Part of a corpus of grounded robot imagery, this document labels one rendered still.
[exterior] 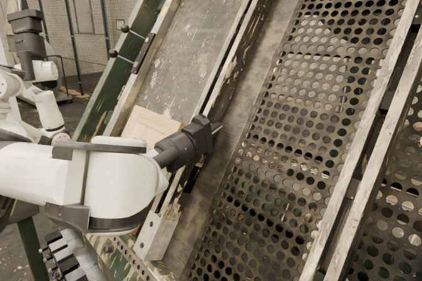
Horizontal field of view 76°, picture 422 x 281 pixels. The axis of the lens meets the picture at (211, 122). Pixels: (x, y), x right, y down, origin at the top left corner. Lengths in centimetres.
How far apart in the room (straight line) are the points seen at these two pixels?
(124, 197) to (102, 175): 4
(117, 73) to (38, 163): 106
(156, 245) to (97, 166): 51
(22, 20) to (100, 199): 85
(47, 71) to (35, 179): 69
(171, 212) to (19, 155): 48
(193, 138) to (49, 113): 61
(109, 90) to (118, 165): 108
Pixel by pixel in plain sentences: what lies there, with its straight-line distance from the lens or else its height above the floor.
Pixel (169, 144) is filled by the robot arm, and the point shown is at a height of 127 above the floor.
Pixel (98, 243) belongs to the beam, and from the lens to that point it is 110.
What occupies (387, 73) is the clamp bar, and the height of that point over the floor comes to 146.
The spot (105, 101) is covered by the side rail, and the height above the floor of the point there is 119.
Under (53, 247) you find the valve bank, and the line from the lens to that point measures 126.
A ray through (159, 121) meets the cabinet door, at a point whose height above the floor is 121.
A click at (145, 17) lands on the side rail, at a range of 152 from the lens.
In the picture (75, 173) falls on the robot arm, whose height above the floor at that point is 136.
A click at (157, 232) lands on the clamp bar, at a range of 84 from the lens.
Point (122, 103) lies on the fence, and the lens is 123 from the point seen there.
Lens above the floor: 155
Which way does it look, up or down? 20 degrees down
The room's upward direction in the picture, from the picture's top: straight up
